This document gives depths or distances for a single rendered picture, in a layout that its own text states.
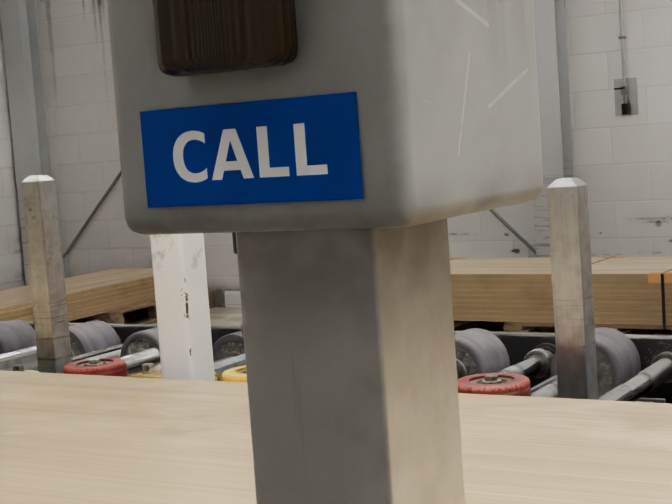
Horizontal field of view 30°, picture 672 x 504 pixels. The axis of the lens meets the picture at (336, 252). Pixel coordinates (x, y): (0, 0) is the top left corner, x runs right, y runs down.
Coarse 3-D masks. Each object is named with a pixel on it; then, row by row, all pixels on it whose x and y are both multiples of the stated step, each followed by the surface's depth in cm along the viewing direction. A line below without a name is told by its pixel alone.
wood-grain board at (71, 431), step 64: (0, 384) 152; (64, 384) 149; (128, 384) 147; (192, 384) 144; (0, 448) 118; (64, 448) 116; (128, 448) 115; (192, 448) 113; (512, 448) 105; (576, 448) 104; (640, 448) 102
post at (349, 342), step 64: (256, 256) 27; (320, 256) 26; (384, 256) 26; (448, 256) 28; (256, 320) 27; (320, 320) 26; (384, 320) 26; (448, 320) 28; (256, 384) 27; (320, 384) 27; (384, 384) 26; (448, 384) 28; (256, 448) 28; (320, 448) 27; (384, 448) 26; (448, 448) 28
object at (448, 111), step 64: (128, 0) 26; (320, 0) 24; (384, 0) 23; (448, 0) 25; (512, 0) 27; (128, 64) 26; (320, 64) 24; (384, 64) 23; (448, 64) 25; (512, 64) 27; (128, 128) 26; (384, 128) 23; (448, 128) 25; (512, 128) 27; (128, 192) 26; (384, 192) 23; (448, 192) 25; (512, 192) 27
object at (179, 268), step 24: (168, 240) 151; (192, 240) 152; (168, 264) 152; (192, 264) 152; (168, 288) 152; (192, 288) 152; (168, 312) 152; (192, 312) 152; (168, 336) 153; (192, 336) 152; (168, 360) 153; (192, 360) 152
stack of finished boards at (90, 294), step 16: (96, 272) 928; (112, 272) 919; (128, 272) 910; (144, 272) 902; (16, 288) 852; (80, 288) 822; (96, 288) 819; (112, 288) 833; (128, 288) 845; (144, 288) 861; (0, 304) 762; (16, 304) 756; (80, 304) 804; (96, 304) 816; (112, 304) 830; (128, 304) 845; (0, 320) 742; (32, 320) 764
